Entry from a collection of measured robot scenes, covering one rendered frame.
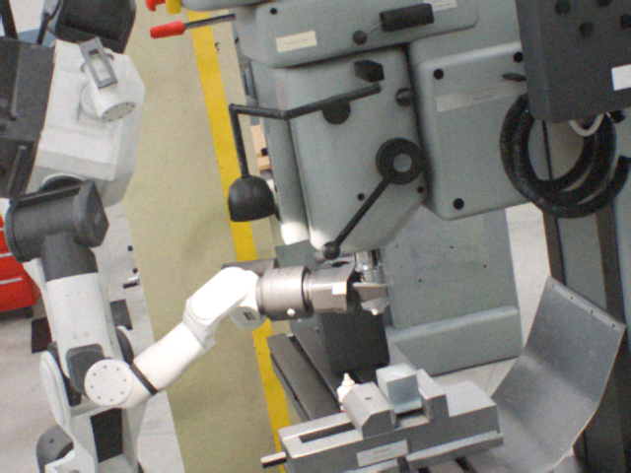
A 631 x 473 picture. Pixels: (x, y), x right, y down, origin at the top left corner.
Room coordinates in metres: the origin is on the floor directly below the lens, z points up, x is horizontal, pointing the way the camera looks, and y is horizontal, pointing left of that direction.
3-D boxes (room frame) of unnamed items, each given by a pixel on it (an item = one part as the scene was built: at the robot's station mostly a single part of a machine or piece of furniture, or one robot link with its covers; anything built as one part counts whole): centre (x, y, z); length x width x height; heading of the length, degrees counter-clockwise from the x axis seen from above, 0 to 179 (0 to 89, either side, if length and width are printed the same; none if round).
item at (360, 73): (1.80, -0.12, 1.59); 0.08 x 0.02 x 0.04; 10
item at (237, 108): (1.76, 0.05, 1.58); 0.17 x 0.01 x 0.01; 27
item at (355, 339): (2.39, -0.03, 1.06); 0.22 x 0.12 x 0.20; 3
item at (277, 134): (1.92, 0.03, 1.44); 0.04 x 0.04 x 0.21; 10
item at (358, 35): (1.81, -0.16, 1.66); 0.12 x 0.04 x 0.04; 100
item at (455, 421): (1.87, -0.06, 1.01); 0.35 x 0.15 x 0.11; 100
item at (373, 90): (1.73, -0.06, 1.58); 0.17 x 0.01 x 0.01; 122
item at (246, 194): (1.84, 0.09, 1.44); 0.07 x 0.07 x 0.06
